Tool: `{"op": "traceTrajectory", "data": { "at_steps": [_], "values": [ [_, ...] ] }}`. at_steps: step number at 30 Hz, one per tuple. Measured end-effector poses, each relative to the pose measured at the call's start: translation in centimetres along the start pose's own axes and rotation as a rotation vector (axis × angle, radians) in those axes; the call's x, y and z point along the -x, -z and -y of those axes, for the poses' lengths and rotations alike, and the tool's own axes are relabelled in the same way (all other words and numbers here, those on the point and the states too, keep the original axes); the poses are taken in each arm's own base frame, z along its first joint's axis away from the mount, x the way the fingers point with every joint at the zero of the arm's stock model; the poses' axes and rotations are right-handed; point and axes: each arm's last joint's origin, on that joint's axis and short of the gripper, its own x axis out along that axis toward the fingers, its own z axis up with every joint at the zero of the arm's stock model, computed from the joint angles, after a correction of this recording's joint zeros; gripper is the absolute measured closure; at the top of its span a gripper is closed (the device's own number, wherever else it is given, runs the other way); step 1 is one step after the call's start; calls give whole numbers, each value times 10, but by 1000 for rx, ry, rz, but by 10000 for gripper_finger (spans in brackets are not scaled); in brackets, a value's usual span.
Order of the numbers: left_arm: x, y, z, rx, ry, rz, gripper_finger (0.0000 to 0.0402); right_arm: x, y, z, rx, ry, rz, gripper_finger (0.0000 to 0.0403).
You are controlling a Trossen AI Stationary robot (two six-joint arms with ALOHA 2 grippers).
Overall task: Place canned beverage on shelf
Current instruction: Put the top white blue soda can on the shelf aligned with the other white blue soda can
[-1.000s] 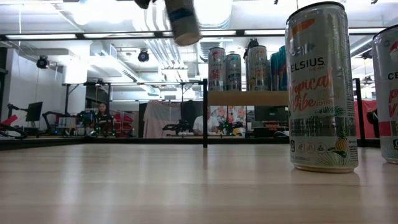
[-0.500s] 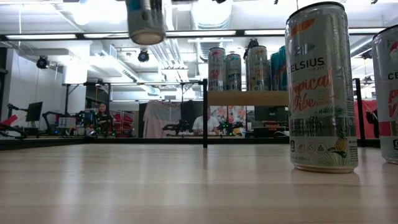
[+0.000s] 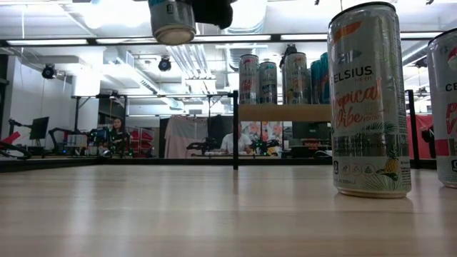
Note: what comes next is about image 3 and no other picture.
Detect Celsius Tropical Vibe can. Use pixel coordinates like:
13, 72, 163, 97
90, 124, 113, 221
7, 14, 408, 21
327, 1, 413, 200
283, 52, 311, 105

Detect wooden shelf black legs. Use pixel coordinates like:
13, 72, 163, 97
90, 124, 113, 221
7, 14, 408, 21
231, 89, 419, 171

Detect black overhead beam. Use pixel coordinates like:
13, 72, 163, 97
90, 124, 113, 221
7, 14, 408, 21
0, 32, 457, 47

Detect black monitor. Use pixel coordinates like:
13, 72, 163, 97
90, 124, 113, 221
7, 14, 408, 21
29, 116, 51, 141
208, 114, 235, 146
291, 121, 331, 140

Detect floral print cloth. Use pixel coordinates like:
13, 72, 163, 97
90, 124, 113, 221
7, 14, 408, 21
241, 121, 283, 143

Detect pink draped cloth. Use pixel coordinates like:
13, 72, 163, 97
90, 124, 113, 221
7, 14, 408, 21
164, 114, 210, 159

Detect person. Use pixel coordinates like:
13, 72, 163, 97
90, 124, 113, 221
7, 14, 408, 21
106, 117, 134, 158
220, 123, 253, 155

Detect orange panel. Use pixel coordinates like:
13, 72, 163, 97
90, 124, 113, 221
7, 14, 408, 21
406, 114, 437, 161

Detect black background table frame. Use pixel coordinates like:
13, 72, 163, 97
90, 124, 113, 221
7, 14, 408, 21
70, 92, 235, 158

